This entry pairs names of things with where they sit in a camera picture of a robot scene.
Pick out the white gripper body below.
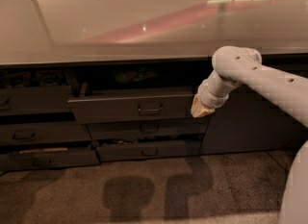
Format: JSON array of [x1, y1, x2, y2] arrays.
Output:
[[197, 80, 229, 109]]

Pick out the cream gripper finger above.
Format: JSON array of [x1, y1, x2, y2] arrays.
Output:
[[191, 95, 215, 118]]

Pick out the grey drawer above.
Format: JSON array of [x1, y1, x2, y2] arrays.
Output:
[[0, 121, 90, 146], [0, 148, 100, 171], [96, 139, 201, 162], [68, 87, 193, 124], [88, 117, 210, 140], [0, 86, 71, 116]]

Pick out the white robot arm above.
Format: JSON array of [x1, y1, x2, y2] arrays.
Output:
[[191, 46, 308, 224]]

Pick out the dark snack packets in drawer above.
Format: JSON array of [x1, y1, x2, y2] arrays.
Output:
[[0, 70, 65, 88]]

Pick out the grey cabinet door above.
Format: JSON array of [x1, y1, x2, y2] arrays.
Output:
[[199, 54, 308, 155]]

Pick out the green snack bag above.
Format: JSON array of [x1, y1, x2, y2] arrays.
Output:
[[114, 69, 157, 84]]

